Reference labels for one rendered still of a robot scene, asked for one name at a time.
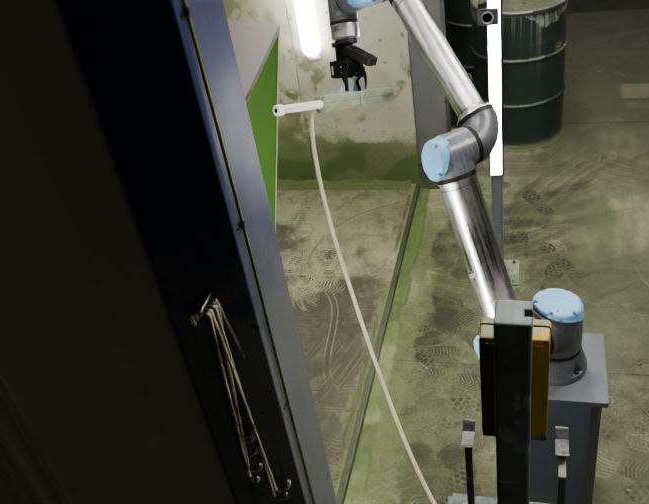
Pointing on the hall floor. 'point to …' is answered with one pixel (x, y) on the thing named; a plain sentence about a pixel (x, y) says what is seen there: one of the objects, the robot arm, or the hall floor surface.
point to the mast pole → (497, 209)
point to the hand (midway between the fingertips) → (357, 102)
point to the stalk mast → (513, 398)
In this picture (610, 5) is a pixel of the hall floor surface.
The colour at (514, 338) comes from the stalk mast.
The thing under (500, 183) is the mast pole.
